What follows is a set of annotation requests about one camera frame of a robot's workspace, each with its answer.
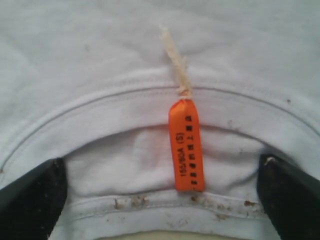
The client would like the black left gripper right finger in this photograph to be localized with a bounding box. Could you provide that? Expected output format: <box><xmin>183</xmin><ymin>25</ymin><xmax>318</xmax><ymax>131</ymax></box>
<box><xmin>256</xmin><ymin>154</ymin><xmax>320</xmax><ymax>240</ymax></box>

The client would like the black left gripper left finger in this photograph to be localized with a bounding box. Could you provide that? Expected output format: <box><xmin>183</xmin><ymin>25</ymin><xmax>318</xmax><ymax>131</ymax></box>
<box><xmin>0</xmin><ymin>158</ymin><xmax>68</xmax><ymax>240</ymax></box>

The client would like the white t-shirt with red lettering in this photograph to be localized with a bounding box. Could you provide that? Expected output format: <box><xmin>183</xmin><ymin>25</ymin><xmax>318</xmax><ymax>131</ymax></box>
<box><xmin>0</xmin><ymin>0</ymin><xmax>320</xmax><ymax>240</ymax></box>

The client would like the orange neck size tag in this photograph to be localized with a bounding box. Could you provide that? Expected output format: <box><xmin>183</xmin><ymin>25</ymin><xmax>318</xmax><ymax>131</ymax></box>
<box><xmin>160</xmin><ymin>26</ymin><xmax>205</xmax><ymax>192</ymax></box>

